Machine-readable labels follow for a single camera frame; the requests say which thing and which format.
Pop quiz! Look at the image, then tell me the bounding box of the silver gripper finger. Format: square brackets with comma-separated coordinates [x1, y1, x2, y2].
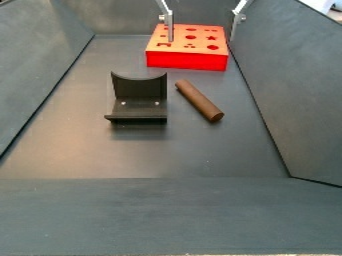
[155, 0, 173, 42]
[229, 0, 248, 42]

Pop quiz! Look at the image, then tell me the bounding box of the brown oval cylinder peg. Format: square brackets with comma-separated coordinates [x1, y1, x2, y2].
[175, 79, 224, 122]

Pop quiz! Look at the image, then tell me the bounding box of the red foam shape board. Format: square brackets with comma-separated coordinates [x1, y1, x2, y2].
[145, 24, 228, 71]

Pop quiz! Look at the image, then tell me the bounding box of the black curved fixture stand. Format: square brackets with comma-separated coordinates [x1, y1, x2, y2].
[104, 73, 167, 122]

